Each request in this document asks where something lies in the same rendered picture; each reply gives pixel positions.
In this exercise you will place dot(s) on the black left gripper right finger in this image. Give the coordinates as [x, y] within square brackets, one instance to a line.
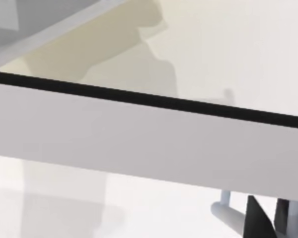
[282, 218]

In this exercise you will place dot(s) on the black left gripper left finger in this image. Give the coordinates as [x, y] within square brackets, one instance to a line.
[255, 223]

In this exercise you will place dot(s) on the grey metal table frame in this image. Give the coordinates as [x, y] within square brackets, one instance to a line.
[224, 213]

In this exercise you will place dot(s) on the white table edge panel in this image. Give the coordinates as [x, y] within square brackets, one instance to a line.
[144, 138]

